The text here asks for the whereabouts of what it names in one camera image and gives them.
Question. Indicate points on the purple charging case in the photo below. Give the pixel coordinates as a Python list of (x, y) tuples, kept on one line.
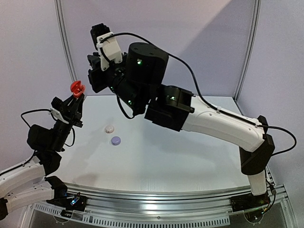
[(116, 140)]

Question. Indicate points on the right aluminium frame post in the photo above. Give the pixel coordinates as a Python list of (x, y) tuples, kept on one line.
[(249, 48)]

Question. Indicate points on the pink charging case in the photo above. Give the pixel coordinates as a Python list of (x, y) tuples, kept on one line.
[(109, 129)]

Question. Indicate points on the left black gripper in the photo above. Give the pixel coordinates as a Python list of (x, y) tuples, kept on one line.
[(69, 112)]

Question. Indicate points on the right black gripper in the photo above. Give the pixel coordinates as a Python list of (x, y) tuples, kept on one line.
[(95, 77)]

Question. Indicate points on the front aluminium rail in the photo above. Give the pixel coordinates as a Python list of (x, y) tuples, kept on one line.
[(184, 202)]

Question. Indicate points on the red charging case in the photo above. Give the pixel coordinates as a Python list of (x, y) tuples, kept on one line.
[(77, 88)]

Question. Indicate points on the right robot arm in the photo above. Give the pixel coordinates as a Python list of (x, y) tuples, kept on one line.
[(135, 77)]

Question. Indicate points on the left aluminium frame post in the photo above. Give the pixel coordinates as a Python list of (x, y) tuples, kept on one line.
[(64, 39)]

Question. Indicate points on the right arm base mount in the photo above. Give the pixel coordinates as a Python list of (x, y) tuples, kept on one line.
[(248, 201)]

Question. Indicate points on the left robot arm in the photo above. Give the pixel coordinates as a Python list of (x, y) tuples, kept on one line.
[(32, 180)]

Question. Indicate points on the aluminium frame post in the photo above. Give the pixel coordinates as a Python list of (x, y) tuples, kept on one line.
[(64, 39), (249, 48)]

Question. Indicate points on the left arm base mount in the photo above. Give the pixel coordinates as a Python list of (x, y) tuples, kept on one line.
[(70, 201)]

